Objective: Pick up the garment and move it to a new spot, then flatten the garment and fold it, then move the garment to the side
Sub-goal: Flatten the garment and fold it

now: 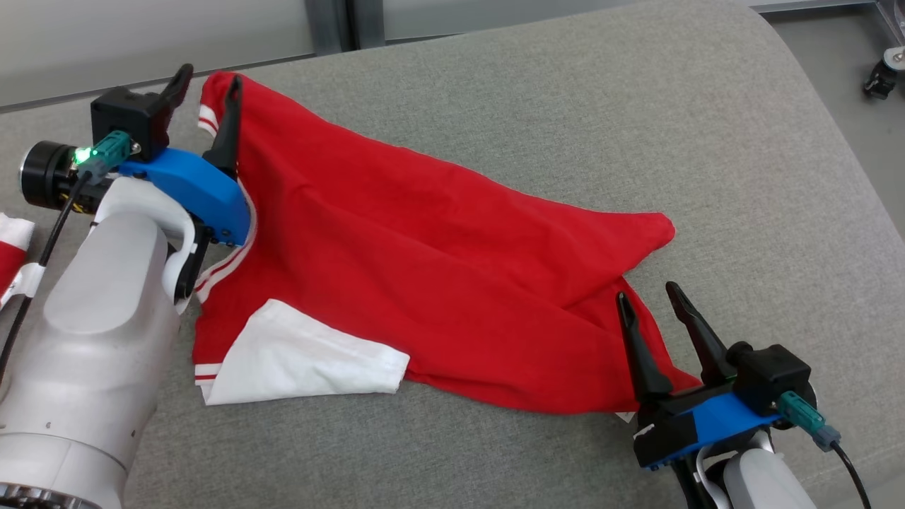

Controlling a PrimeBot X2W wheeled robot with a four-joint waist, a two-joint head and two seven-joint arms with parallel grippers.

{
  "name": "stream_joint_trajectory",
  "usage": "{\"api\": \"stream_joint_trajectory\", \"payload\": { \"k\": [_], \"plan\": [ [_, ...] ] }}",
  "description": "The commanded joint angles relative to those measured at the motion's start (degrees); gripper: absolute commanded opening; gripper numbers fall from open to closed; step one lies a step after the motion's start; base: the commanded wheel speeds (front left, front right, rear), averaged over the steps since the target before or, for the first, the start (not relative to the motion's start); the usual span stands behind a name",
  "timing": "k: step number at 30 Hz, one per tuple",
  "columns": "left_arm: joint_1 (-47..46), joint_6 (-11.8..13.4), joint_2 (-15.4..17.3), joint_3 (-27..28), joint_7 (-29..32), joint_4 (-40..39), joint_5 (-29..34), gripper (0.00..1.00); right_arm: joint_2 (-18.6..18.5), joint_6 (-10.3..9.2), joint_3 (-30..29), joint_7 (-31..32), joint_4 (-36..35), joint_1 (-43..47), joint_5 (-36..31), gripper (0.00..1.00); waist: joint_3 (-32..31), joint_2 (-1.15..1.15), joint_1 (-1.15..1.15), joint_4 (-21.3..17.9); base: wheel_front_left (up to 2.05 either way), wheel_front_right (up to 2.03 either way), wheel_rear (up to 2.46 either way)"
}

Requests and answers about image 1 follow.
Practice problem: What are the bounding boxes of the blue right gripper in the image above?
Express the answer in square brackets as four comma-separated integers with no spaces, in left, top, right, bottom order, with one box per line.
[617,281,782,471]

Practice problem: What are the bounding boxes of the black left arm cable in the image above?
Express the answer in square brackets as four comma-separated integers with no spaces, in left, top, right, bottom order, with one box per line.
[0,131,135,386]

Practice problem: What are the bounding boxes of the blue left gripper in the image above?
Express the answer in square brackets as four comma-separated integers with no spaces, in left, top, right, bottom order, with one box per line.
[117,64,252,246]

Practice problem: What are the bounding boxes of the red white basketball jersey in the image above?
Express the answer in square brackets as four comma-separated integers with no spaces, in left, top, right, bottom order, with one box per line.
[192,71,702,416]

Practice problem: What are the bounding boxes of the black caster wheel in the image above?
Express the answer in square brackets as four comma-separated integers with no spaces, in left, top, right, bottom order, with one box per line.
[863,45,905,100]

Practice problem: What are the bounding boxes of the red basketball shorts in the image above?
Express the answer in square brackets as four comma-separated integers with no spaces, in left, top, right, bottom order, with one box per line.
[0,212,36,306]

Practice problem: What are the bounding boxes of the grey wall divider post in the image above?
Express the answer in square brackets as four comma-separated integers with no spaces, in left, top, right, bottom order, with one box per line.
[304,0,387,56]

